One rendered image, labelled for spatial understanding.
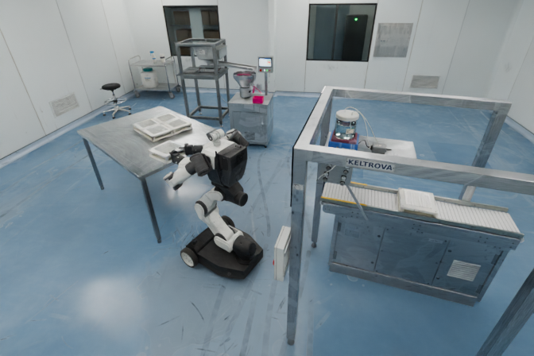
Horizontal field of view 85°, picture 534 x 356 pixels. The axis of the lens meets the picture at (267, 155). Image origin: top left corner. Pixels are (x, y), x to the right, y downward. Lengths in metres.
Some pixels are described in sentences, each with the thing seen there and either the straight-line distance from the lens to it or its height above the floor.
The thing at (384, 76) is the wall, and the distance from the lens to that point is 7.30.
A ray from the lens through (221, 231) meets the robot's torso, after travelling 2.75.
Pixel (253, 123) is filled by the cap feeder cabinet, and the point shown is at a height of 0.44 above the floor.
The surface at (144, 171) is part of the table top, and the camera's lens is 2.85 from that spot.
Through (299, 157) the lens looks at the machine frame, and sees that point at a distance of 1.34.
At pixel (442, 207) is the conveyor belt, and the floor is 0.83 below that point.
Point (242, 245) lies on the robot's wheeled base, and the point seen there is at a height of 0.34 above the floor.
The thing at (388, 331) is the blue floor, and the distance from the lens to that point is 2.73.
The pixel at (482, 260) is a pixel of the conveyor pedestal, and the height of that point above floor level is 0.53.
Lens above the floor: 2.26
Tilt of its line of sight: 30 degrees down
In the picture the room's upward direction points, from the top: 1 degrees counter-clockwise
